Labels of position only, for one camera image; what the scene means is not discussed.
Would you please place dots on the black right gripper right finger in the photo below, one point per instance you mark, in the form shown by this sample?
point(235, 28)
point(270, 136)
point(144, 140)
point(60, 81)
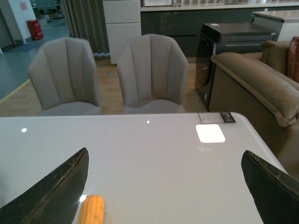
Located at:
point(275, 193)

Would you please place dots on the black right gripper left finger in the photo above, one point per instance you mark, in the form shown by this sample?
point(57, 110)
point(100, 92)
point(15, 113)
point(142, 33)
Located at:
point(54, 199)

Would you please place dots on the yellow corn cob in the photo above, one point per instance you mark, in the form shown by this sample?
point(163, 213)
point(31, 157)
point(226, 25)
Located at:
point(92, 210)

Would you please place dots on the table label sticker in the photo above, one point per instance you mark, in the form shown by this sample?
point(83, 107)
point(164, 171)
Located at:
point(216, 117)

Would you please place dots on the brown suede sofa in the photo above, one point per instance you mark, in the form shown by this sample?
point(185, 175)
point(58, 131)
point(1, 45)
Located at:
point(256, 85)

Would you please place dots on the left beige upholstered chair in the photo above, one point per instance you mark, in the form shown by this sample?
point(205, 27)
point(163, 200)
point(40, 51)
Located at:
point(65, 78)

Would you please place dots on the beige upholstered chair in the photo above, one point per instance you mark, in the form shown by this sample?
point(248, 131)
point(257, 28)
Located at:
point(65, 78)
point(152, 71)

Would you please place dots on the brown leather cushion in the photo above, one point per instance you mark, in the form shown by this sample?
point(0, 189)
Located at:
point(293, 60)

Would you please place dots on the right beige upholstered chair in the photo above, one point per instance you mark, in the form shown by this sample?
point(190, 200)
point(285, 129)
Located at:
point(152, 71)

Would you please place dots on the black washing machine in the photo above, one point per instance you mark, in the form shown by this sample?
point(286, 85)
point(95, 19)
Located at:
point(217, 38)

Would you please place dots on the red box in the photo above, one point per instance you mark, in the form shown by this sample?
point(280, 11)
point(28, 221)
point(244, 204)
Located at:
point(35, 29)

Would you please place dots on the white island counter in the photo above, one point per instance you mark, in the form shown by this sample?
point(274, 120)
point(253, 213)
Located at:
point(284, 23)

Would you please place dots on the white drawer cabinet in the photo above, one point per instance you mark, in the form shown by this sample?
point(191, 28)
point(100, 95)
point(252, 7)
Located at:
point(123, 22)

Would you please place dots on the dark kitchen counter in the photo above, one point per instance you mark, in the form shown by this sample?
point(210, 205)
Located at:
point(183, 20)

